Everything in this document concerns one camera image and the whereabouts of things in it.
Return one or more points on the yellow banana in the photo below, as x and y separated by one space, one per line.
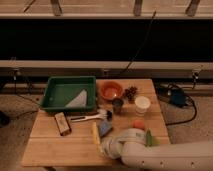
96 137

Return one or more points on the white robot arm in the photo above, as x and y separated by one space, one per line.
129 146

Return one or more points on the dark metal cup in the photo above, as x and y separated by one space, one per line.
117 104

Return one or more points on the white paper cup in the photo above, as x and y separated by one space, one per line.
142 104

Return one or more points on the orange bowl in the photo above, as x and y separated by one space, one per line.
109 90

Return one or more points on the dark grape bunch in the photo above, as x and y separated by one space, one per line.
130 93

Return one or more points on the white dish brush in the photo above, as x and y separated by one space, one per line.
101 114

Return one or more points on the grey cloth in tray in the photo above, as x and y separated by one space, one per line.
79 101

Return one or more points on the blue sponge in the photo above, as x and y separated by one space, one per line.
104 127

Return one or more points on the green plastic tray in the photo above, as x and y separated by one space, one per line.
60 90

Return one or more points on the orange fruit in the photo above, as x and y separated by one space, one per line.
139 124

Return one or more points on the brown rectangular box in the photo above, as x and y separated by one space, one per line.
62 124

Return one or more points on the green cucumber toy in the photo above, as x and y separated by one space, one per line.
150 139

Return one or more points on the wooden table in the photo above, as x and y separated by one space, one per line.
46 147

